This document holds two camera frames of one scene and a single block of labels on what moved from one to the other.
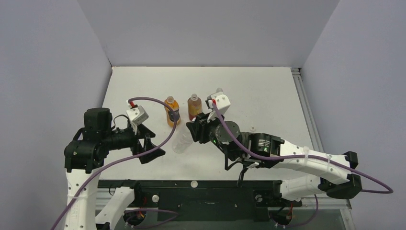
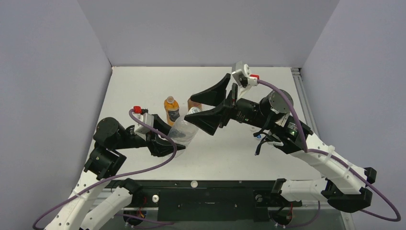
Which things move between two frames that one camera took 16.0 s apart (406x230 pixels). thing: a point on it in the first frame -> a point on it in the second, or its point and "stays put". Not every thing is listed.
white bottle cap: [194, 184] stays put
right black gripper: [201, 129] -> [229, 105]
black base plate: [208, 200] stays put
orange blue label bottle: [173, 116] stays put
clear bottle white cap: [182, 140] -> [194, 109]
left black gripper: [142, 132] -> [158, 145]
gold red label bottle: [195, 107] stays put
